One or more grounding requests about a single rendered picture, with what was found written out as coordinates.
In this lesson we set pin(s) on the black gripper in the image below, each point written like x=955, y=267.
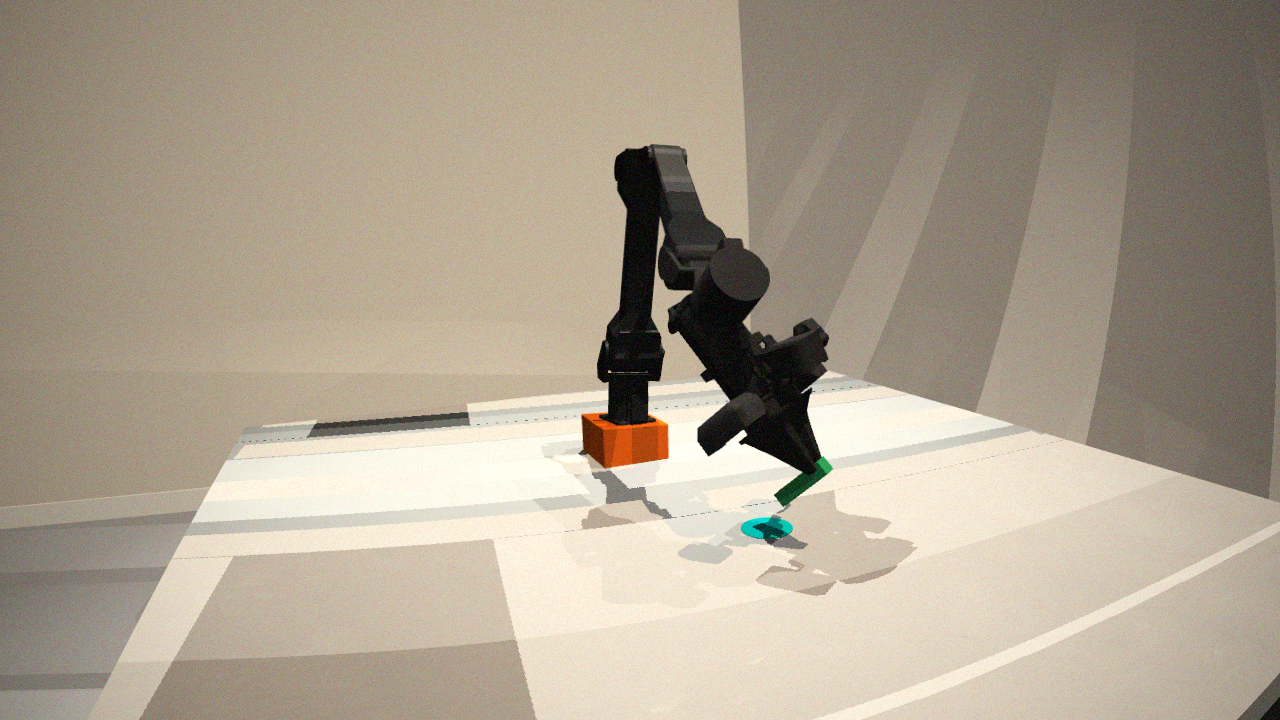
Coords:
x=776, y=423

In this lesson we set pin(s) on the cyan circle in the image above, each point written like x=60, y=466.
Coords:
x=767, y=528

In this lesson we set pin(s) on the green rectangular post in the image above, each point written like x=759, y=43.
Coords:
x=801, y=483

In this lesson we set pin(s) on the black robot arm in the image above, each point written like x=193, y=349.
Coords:
x=727, y=282

